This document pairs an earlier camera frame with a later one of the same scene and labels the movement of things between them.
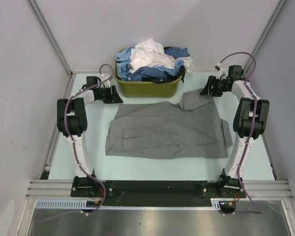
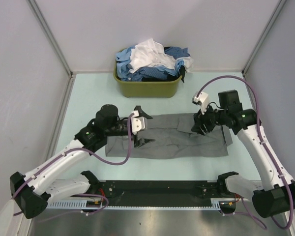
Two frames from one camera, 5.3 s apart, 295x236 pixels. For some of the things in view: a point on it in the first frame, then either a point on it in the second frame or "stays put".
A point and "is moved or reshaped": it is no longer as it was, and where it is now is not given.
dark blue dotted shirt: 146,73 stays put
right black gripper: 212,81 to 199,119
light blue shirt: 123,57 stays put
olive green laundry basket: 144,89 stays put
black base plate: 132,192 stays put
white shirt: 150,52 stays put
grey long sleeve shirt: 191,130 is moved or reshaped
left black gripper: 114,98 to 137,142
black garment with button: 167,77 stays put
